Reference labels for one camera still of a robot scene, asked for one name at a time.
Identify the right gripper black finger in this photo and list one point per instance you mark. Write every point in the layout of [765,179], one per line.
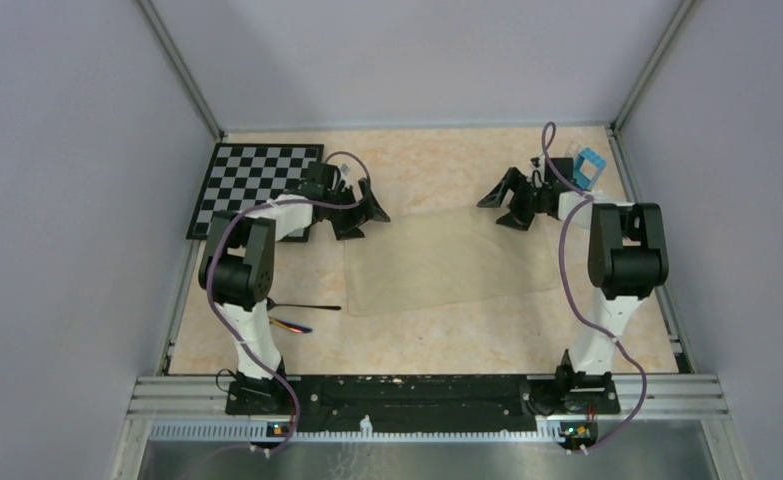
[513,181]
[520,215]

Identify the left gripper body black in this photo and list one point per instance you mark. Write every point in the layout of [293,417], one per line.
[335,211]

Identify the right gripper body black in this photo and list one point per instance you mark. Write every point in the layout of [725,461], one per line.
[539,197]

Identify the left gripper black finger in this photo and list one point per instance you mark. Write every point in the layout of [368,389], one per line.
[368,208]
[348,228]

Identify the beige cloth napkin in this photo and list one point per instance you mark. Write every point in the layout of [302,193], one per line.
[441,258]

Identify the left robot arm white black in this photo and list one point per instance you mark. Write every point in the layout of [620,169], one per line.
[238,267]

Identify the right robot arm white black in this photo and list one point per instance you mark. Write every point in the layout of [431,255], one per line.
[627,257]

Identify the colourful toy brick structure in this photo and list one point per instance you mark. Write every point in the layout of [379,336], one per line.
[588,165]

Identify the black white checkerboard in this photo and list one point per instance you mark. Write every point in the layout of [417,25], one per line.
[241,175]

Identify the black spoon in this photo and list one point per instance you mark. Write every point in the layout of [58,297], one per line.
[272,304]

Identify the iridescent rainbow knife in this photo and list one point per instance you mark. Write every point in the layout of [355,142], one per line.
[291,327]

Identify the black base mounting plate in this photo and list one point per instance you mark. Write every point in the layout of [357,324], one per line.
[420,404]

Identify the white slotted cable duct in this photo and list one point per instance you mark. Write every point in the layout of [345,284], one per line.
[262,432]

